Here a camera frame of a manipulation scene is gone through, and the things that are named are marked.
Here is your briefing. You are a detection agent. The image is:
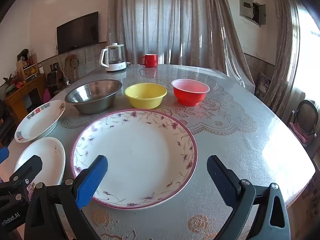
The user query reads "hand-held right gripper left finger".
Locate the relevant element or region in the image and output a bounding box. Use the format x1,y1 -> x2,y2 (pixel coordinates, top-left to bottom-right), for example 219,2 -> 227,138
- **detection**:
24,154 -> 108,240

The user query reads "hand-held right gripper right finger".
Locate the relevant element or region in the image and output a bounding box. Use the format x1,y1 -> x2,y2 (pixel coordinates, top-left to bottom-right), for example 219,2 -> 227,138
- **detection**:
207,155 -> 291,240

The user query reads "white rose print plate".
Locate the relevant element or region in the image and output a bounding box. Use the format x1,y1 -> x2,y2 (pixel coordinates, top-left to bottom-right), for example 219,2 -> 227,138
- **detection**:
14,137 -> 66,188

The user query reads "blue and red print plate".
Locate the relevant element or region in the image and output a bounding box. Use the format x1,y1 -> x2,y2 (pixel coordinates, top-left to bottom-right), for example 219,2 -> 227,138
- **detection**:
14,100 -> 66,143

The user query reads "large pink-rimmed floral plate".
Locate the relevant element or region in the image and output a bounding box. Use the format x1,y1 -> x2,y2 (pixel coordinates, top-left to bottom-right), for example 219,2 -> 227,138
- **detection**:
70,109 -> 198,208

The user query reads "stainless steel bowl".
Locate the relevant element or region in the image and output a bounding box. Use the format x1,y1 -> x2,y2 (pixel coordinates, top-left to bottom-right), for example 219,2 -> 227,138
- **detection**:
65,79 -> 123,114

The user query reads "red plastic bowl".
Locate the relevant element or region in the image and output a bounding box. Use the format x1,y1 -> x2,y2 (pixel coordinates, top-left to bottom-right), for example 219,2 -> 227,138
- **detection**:
171,79 -> 210,106

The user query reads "yellow plastic bowl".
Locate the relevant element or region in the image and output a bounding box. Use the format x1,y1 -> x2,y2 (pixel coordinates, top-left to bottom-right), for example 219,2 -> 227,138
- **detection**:
124,83 -> 167,109

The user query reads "wooden cabinet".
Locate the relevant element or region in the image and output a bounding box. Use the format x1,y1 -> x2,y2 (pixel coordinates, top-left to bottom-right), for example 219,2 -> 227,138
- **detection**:
4,74 -> 48,125

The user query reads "small wooden shelf with ornaments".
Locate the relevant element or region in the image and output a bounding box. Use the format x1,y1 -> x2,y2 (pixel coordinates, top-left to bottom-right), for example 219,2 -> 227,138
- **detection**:
16,52 -> 39,82

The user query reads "grey patterned bag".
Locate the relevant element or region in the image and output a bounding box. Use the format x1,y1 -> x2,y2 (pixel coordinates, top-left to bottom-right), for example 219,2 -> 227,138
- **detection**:
256,72 -> 272,100

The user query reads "folded wooden chair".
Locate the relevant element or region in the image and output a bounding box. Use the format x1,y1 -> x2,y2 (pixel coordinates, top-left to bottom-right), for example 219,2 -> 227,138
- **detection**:
65,55 -> 78,78

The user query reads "dark round-backed chair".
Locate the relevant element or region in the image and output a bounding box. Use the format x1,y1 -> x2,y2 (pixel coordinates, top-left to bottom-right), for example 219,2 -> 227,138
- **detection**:
287,99 -> 317,145

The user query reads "white electric glass kettle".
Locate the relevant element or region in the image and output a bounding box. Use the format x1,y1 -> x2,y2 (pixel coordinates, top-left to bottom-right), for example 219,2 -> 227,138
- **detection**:
100,43 -> 127,72

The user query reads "red mug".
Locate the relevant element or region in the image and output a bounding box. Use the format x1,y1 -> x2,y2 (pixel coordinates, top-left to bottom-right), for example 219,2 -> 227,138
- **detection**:
139,54 -> 158,68

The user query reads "narrow beige sheer curtain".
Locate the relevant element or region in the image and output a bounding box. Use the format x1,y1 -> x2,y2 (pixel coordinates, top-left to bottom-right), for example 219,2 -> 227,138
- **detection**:
262,0 -> 307,110

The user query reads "wide beige sheer curtain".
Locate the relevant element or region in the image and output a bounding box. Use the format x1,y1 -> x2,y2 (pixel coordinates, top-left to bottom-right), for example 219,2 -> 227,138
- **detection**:
107,0 -> 255,94

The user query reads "grey electrical panel box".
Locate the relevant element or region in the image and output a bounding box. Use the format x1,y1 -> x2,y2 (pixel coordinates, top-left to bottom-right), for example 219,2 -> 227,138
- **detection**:
239,0 -> 266,27

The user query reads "black wall television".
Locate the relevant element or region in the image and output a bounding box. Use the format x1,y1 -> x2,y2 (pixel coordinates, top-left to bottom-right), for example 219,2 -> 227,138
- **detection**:
56,11 -> 99,54

